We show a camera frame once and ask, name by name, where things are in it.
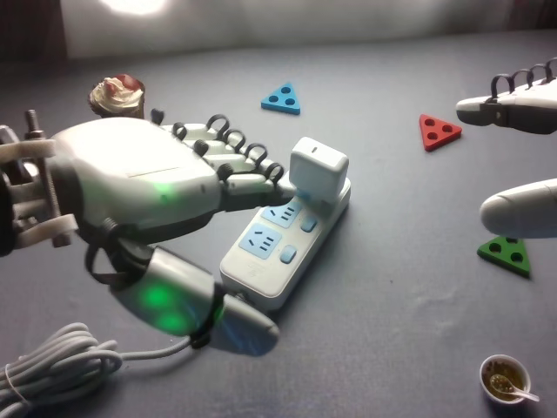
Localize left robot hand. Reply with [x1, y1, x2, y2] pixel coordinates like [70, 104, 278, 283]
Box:
[50, 108, 298, 357]

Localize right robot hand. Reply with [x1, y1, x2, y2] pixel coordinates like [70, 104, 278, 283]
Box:
[455, 57, 557, 239]

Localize white charger adapter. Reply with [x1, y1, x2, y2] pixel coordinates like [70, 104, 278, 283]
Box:
[289, 137, 350, 206]

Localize green triangle block three holes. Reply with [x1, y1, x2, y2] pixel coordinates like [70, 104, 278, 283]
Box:
[476, 235, 533, 280]

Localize toy cupcake with cream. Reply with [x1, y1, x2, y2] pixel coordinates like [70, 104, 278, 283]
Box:
[88, 73, 147, 120]

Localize red triangle block three holes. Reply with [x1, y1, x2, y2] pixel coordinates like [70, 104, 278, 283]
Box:
[418, 113, 463, 153]

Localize white power strip blue sockets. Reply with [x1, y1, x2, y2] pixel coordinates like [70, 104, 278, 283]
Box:
[218, 177, 352, 312]

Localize grey table cloth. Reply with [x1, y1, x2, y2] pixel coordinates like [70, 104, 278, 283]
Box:
[0, 29, 557, 418]

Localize blue triangle block three holes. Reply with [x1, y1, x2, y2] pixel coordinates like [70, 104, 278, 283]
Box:
[260, 82, 302, 116]

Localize small white spoon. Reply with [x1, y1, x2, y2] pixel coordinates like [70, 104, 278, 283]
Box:
[489, 373, 540, 403]

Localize small white soup bowl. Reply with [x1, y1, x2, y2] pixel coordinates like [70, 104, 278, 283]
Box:
[479, 354, 533, 406]

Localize white backdrop sheet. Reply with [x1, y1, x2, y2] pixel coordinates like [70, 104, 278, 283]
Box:
[63, 0, 557, 60]

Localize grey power cord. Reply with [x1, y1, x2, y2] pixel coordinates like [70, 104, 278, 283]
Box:
[0, 321, 193, 409]

